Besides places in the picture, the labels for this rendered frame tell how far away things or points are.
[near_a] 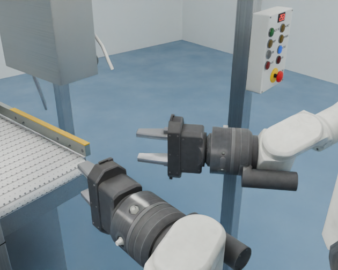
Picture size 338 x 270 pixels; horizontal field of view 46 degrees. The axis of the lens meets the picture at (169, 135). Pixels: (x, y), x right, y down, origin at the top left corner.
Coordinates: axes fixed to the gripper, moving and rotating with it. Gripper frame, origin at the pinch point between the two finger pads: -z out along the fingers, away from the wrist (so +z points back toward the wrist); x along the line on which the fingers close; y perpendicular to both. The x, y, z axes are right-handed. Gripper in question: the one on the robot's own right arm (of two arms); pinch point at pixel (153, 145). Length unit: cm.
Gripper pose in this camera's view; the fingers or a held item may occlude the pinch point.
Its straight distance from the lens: 75.7
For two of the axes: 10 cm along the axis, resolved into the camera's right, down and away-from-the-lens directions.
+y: 1.3, -4.6, 8.8
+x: 0.0, 8.9, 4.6
